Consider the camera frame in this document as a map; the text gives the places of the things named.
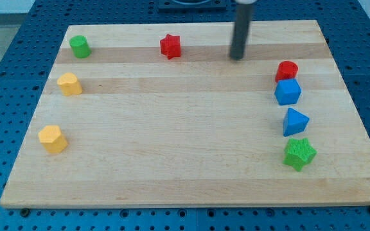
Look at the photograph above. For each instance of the yellow heart block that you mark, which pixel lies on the yellow heart block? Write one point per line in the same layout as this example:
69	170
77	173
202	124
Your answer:
69	84

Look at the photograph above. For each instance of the red cylinder block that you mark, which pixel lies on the red cylinder block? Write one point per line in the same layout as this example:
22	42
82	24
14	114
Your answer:
286	70

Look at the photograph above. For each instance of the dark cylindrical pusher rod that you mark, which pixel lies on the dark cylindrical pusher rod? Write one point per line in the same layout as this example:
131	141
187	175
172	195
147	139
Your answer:
242	23

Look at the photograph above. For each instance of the blue triangle block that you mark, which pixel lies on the blue triangle block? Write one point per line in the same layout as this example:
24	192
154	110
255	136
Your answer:
294	122

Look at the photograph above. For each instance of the wooden board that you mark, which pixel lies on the wooden board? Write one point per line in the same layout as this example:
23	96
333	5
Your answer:
199	130

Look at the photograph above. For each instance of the green cylinder block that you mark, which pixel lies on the green cylinder block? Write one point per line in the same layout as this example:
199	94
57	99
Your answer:
79	46

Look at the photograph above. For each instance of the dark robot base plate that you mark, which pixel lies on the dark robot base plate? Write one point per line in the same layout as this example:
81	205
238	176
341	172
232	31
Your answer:
171	5

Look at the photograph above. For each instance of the yellow hexagon block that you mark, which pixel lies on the yellow hexagon block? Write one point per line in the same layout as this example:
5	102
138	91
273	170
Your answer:
52	139

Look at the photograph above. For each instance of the blue cube block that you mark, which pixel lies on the blue cube block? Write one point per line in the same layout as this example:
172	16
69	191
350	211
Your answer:
287	92

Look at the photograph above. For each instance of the green star block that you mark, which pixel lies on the green star block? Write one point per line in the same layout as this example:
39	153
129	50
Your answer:
298	153

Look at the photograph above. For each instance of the red star block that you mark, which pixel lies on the red star block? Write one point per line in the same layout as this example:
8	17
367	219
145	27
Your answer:
171	46

